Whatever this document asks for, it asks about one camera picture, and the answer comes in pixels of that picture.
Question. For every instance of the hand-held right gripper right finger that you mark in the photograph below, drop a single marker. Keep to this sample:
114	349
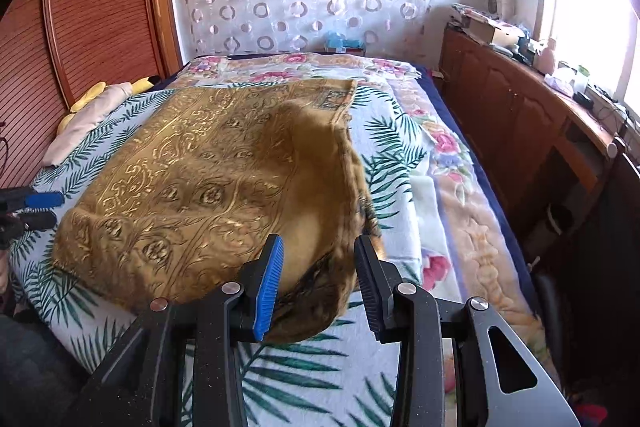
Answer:
371	292

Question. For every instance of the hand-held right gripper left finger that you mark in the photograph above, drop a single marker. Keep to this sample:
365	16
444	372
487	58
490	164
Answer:
267	292

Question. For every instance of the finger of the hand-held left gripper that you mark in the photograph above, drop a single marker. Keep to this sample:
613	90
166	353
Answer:
44	200
35	221

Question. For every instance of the golden patterned garment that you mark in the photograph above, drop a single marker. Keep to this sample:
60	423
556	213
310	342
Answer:
200	207

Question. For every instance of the pale pink pillow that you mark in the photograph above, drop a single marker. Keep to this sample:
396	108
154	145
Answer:
85	122

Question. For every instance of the palm leaf print blanket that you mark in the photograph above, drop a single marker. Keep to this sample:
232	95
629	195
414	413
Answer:
390	167

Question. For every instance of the dark cloth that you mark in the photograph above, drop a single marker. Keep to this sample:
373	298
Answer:
35	372

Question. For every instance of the floral blanket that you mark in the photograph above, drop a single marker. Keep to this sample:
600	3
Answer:
450	157

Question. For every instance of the wooden headboard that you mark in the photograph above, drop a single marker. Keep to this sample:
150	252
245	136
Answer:
85	22

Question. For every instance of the wooden cabinet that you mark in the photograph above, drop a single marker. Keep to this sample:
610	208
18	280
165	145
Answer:
530	122

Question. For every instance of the blue tissue box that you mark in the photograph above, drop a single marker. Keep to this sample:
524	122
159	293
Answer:
342	43

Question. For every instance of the white plastic bag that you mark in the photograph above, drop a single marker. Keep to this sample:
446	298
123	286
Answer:
559	83

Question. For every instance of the black device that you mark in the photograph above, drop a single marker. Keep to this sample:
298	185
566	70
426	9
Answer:
582	99

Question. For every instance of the cardboard box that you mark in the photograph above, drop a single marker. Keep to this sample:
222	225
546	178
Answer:
492	29

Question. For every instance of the pink bottle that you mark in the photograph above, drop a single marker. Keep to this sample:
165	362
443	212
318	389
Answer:
547	56

